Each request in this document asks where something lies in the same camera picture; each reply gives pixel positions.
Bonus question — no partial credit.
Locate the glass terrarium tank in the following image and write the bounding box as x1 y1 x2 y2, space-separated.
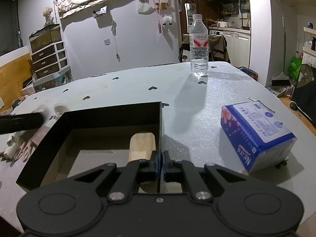
29 24 62 53

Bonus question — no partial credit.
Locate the dried flower bouquet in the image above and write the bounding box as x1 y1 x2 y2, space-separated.
42 7 54 27

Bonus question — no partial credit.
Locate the white kitchen cabinet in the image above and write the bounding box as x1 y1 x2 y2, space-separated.
223 31 251 68

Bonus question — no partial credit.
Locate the wooden oval block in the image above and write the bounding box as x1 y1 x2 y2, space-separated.
129 132 156 162

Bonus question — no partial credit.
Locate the green bag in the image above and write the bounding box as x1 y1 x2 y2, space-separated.
288 57 302 80

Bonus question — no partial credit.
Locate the black cardboard box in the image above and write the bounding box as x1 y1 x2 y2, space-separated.
16 102 162 191

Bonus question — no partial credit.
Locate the clear plastic water bottle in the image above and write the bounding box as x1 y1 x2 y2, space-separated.
189 14 209 78

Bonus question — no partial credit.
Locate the white drawer cabinet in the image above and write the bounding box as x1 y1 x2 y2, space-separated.
31 41 69 79

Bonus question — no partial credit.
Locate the blue tissue pack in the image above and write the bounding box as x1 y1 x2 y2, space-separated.
221 101 297 174

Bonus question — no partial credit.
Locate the white round cup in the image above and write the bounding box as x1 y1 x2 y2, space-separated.
54 103 71 120

